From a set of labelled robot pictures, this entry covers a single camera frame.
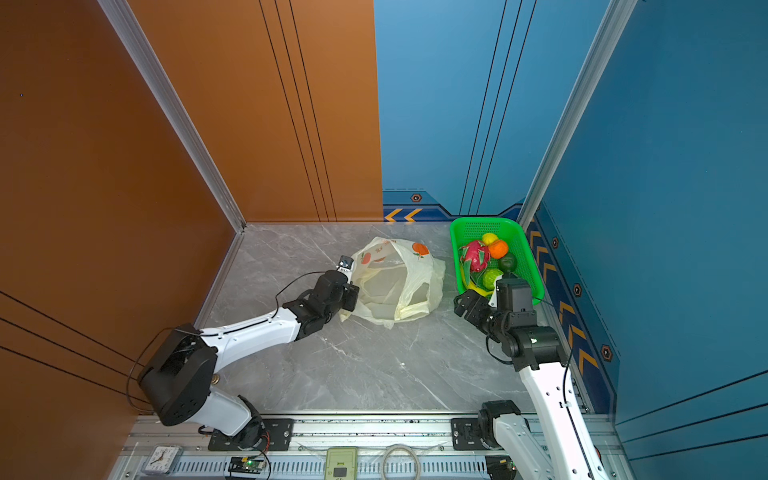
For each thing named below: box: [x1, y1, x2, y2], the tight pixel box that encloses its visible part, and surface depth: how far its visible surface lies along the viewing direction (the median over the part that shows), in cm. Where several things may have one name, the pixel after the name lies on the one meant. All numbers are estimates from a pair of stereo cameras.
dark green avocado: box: [498, 253, 518, 273], surface depth 104 cm
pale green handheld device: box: [324, 447, 358, 480], surface depth 70 cm
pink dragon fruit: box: [459, 240, 491, 287], surface depth 101 cm
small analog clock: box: [141, 444, 183, 475], surface depth 71 cm
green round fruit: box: [482, 268, 504, 290], surface depth 98 cm
